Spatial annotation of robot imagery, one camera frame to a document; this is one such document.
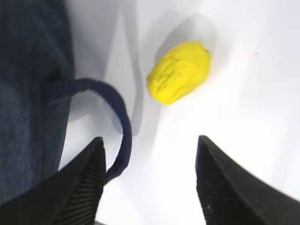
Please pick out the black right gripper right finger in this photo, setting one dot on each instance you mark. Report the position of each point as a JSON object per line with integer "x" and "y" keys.
{"x": 230, "y": 195}

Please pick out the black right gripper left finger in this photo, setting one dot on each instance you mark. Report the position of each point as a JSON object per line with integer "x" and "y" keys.
{"x": 69, "y": 197}

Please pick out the navy blue lunch bag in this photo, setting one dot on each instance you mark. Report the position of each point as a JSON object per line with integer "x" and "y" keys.
{"x": 37, "y": 82}

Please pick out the yellow lemon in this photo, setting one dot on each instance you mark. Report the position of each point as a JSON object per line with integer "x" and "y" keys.
{"x": 179, "y": 72}

